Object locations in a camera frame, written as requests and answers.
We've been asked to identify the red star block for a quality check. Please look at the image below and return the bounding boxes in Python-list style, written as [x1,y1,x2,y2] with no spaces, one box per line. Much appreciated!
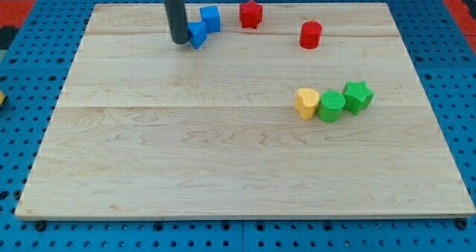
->
[239,0,263,29]

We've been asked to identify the green star block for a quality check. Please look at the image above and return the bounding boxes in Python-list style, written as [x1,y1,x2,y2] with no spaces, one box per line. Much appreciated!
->
[342,81,374,115]

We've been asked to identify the yellow heart block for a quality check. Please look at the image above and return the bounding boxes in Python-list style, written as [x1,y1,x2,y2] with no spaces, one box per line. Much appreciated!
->
[295,88,321,120]

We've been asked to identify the wooden board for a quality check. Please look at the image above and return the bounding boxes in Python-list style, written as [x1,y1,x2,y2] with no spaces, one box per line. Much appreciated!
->
[16,3,475,221]

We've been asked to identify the green cylinder block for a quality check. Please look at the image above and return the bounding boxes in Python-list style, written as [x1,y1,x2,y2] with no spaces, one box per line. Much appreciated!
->
[317,91,345,123]

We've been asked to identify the blue triangle block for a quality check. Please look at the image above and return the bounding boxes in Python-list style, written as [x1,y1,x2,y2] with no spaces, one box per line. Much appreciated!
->
[188,22,208,49]

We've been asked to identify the blue cube block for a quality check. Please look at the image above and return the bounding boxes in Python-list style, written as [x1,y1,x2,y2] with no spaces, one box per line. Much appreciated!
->
[200,6,221,33]

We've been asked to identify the red cylinder block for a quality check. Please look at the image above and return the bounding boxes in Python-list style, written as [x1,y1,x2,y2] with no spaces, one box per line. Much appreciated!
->
[299,21,323,49]

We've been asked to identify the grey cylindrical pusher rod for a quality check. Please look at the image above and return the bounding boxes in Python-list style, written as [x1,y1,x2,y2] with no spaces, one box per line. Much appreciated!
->
[164,0,190,45]

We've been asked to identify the yellow block at edge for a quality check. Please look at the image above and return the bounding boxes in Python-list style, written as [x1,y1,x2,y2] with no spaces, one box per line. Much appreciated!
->
[0,91,6,105]

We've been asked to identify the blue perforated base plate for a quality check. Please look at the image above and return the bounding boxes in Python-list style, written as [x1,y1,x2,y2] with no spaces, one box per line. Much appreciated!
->
[1,0,475,251]

